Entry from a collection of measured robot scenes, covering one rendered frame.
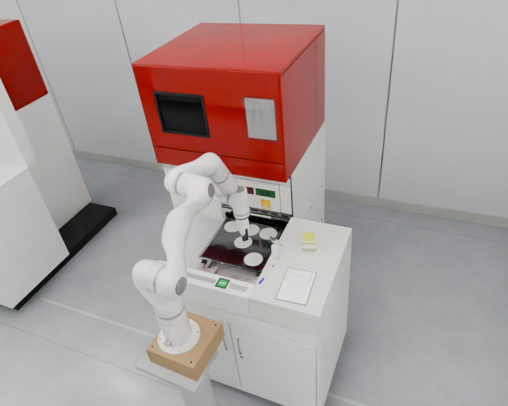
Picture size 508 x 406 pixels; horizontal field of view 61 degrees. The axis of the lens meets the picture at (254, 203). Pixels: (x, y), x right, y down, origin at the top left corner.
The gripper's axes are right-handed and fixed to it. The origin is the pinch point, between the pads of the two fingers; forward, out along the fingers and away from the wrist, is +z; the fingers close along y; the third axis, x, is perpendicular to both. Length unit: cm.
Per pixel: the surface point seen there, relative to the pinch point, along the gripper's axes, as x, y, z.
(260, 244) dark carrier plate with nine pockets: 8.2, 0.5, 8.2
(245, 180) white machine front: 11.0, -24.9, -18.0
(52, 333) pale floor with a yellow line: -136, -72, 98
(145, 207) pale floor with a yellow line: -49, -196, 98
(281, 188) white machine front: 26.7, -10.2, -16.5
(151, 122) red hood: -30, -56, -51
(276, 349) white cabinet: -3, 47, 35
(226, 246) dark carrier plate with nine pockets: -9.5, -5.8, 8.1
